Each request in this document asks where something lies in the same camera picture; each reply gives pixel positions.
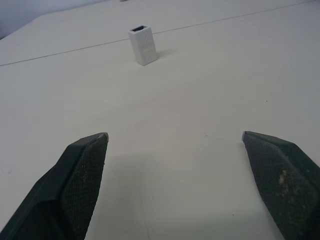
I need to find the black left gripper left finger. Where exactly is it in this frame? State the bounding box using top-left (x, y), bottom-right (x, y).
top-left (0, 132), bottom-right (110, 240)

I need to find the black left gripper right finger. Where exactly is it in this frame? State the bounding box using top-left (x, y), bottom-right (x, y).
top-left (241, 130), bottom-right (320, 240)

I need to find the small white rectangular box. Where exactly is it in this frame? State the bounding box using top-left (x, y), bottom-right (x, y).
top-left (128, 24), bottom-right (158, 67)

